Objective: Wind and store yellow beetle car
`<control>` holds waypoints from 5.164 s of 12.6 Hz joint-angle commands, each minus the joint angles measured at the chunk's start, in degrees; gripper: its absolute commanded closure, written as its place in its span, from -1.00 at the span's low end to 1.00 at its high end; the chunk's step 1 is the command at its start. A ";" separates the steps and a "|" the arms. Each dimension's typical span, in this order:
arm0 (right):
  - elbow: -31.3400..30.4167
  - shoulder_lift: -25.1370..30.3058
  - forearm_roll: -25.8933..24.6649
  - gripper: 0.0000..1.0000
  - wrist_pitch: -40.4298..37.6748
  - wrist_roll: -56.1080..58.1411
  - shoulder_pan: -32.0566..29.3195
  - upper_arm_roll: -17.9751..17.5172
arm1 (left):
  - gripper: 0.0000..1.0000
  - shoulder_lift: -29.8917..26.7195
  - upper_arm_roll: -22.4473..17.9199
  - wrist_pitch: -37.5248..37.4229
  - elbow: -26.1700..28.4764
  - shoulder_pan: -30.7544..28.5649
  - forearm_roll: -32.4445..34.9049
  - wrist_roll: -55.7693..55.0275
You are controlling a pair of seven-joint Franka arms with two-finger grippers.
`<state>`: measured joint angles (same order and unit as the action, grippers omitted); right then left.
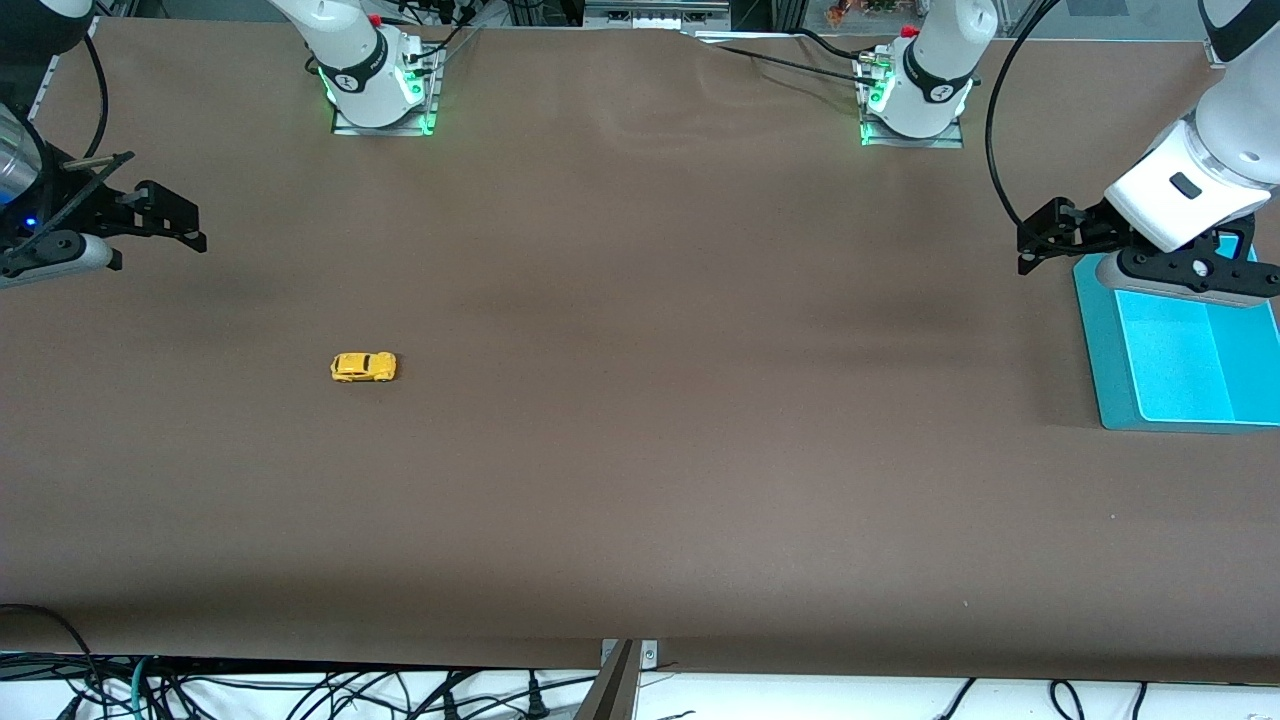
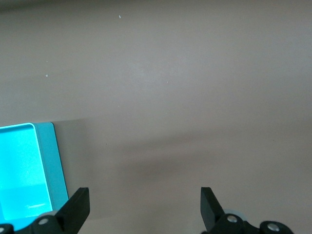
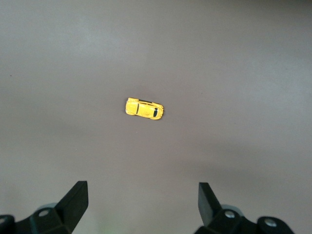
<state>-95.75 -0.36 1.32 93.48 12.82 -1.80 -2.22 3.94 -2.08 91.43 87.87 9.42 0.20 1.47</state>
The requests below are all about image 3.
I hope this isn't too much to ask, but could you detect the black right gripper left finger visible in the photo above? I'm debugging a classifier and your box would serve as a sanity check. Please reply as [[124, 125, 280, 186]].
[[0, 180, 89, 234]]

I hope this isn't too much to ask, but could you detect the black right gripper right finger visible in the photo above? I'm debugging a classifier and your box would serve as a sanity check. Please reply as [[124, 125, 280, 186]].
[[196, 182, 297, 234]]

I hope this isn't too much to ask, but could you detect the yellow beetle toy car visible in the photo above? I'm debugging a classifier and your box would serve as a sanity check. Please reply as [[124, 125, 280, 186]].
[[124, 97, 164, 120]]

